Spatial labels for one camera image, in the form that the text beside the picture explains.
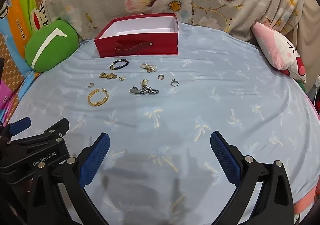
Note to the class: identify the green round pillow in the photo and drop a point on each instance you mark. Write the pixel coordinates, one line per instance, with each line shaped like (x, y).
(62, 49)

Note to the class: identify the silver watch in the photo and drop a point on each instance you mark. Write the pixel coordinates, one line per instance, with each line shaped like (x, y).
(136, 90)

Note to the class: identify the colourful cartoon cloth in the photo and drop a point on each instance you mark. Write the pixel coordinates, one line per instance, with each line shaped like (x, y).
(17, 9)

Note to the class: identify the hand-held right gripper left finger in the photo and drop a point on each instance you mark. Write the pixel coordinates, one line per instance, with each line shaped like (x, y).
(95, 162)

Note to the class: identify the white charger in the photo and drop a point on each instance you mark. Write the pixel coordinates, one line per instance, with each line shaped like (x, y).
(318, 82)

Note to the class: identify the pink cartoon pillow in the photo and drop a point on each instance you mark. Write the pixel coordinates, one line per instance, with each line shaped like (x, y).
(272, 44)

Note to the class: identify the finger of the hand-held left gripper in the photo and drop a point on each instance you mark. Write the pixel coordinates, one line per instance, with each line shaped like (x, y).
(53, 128)
(21, 124)

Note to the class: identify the brown woven mat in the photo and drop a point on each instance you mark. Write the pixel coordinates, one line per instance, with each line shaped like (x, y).
(10, 69)

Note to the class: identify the gold watch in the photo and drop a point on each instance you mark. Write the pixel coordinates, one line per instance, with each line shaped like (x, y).
(107, 76)

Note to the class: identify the red cardboard box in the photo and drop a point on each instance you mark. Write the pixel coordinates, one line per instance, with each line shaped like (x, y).
(140, 46)

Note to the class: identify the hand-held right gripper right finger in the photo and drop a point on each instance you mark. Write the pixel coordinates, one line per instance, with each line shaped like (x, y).
(225, 158)

